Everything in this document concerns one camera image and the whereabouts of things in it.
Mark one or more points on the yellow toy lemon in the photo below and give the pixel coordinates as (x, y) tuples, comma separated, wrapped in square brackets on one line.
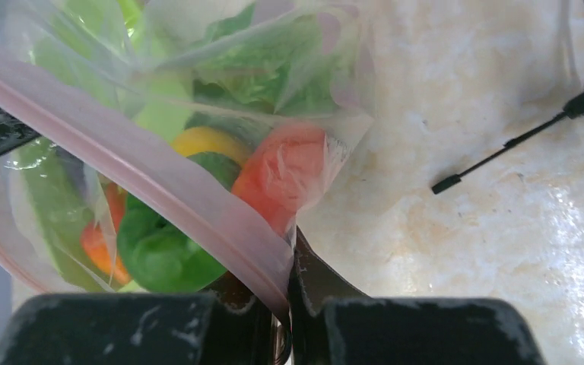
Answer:
[(203, 139)]

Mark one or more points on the orange toy carrot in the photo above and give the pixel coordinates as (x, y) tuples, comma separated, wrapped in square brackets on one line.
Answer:
[(276, 181)]

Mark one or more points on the clear zip top bag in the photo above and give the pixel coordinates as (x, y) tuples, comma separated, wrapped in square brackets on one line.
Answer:
[(54, 185)]

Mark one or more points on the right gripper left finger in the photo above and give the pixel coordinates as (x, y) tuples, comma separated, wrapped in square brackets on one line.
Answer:
[(241, 328)]

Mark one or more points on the green toy pepper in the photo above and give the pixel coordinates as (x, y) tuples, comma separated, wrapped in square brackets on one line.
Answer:
[(159, 256)]

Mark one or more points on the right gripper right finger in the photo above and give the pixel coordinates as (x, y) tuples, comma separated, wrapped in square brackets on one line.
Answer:
[(312, 284)]

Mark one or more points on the green toy lettuce leaf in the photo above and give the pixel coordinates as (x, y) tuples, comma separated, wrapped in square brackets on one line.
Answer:
[(161, 62)]

